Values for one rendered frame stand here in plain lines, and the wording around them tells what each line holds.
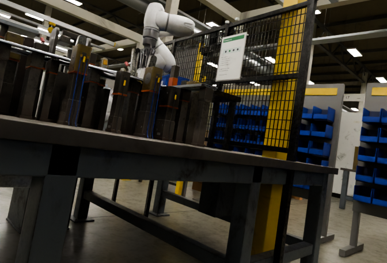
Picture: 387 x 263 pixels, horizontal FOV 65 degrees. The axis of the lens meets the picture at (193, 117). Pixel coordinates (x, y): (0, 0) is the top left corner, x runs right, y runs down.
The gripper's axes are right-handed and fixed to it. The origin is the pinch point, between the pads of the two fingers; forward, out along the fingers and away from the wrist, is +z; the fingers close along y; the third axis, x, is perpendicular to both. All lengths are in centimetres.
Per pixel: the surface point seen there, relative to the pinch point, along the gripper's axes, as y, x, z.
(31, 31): 27, 55, -10
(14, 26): 27, 63, -10
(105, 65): 14.7, 17.3, -1.9
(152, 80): -24.8, 8.0, 6.9
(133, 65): 14.7, 0.0, -6.9
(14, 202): 76, 37, 91
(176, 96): -23.6, -8.2, 11.5
